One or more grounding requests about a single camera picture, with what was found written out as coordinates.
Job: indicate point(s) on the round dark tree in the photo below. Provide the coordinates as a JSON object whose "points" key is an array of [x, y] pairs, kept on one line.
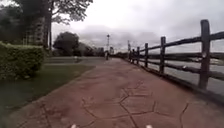
{"points": [[66, 43]]}

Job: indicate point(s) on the grey water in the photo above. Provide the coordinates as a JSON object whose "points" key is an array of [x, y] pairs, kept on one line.
{"points": [[190, 76]]}

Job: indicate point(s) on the large leafy tree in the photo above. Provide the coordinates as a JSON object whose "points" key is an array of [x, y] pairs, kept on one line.
{"points": [[66, 8]]}

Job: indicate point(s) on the person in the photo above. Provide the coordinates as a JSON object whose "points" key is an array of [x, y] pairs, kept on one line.
{"points": [[107, 55]]}

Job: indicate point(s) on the trimmed green hedge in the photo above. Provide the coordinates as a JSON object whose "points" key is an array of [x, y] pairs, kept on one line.
{"points": [[20, 61]]}

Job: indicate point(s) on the tall building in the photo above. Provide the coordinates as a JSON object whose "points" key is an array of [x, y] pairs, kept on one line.
{"points": [[35, 33]]}

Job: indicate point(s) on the red stone paved path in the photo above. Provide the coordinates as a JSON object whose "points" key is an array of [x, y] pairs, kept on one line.
{"points": [[116, 90]]}

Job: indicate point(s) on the wooden post and rail fence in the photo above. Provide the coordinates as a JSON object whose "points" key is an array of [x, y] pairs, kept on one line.
{"points": [[204, 53]]}

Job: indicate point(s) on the grey asphalt road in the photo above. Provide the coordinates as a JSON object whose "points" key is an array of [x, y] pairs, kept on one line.
{"points": [[86, 60]]}

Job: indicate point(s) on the lamp post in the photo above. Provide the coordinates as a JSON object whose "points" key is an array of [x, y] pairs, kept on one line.
{"points": [[108, 41]]}

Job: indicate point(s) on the grass strip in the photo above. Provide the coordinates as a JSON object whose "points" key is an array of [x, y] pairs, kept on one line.
{"points": [[43, 81]]}

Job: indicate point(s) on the far river bank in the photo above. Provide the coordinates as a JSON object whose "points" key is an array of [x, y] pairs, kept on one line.
{"points": [[186, 56]]}

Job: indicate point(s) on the robot's own part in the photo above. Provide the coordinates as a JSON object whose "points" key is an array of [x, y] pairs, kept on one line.
{"points": [[149, 126], [73, 126]]}

